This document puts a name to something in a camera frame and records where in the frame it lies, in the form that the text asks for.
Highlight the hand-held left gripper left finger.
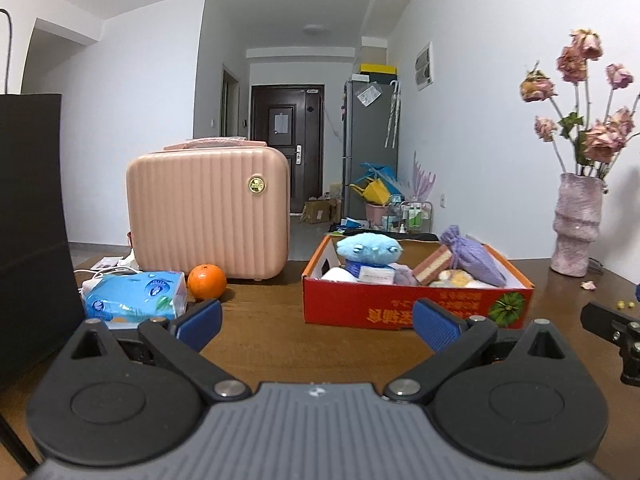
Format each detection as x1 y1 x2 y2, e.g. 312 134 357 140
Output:
67 298 253 404

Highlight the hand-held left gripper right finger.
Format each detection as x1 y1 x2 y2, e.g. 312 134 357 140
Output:
382 297 569 404

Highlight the yellow and white plush toy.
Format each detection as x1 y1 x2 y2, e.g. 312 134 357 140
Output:
429 269 496 290

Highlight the pink sponge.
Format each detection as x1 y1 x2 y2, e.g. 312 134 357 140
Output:
412 246 454 284

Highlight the purple drawstring sachet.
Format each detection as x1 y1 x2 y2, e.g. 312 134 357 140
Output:
439 225 509 287

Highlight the blue handkerchief tissue pack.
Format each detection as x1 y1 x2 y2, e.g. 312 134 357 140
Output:
356 265 397 284

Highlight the red and orange cardboard box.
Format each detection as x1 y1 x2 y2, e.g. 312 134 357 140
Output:
301 232 535 331

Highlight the blue plush toy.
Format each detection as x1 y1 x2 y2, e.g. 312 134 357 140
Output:
336 232 404 267

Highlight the orange fruit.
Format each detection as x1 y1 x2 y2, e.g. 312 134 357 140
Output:
187 263 228 301

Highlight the pink textured vase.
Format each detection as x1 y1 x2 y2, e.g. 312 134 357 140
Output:
551 172 605 278

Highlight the pink ribbed suitcase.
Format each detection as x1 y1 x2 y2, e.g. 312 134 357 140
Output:
125 136 292 282

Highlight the trolley cart with bottles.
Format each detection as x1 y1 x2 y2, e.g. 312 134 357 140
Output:
387 200 434 234

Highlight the pink plastic bin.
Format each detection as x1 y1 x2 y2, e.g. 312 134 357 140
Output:
365 202 389 231

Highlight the yellow bag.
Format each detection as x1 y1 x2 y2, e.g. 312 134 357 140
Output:
350 177 389 206

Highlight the bunch of dried pink roses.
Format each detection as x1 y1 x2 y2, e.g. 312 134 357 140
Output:
520 28 640 180

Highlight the brown cardboard box on floor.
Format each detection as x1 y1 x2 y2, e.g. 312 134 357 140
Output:
301 199 339 225

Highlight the dark brown entrance door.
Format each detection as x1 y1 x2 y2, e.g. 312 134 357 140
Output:
251 85 325 200

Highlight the grey refrigerator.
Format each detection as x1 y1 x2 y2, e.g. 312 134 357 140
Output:
342 79 401 219

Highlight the black chair back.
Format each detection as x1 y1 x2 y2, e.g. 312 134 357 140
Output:
0 9 87 392

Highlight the clear folded umbrella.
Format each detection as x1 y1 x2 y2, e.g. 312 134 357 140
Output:
385 80 403 149

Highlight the clear plastic bag on refrigerator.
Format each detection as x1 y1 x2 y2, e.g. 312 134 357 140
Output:
356 85 384 108

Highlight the yellow and black box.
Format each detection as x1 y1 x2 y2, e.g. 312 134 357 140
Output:
360 63 399 84

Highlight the white cable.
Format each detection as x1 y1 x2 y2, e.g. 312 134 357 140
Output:
74 264 143 286

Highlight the purple feather wall decoration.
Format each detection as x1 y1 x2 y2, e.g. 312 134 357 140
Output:
411 151 437 204

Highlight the white wall electrical panel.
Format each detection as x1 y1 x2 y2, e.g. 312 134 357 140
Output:
415 42 434 92

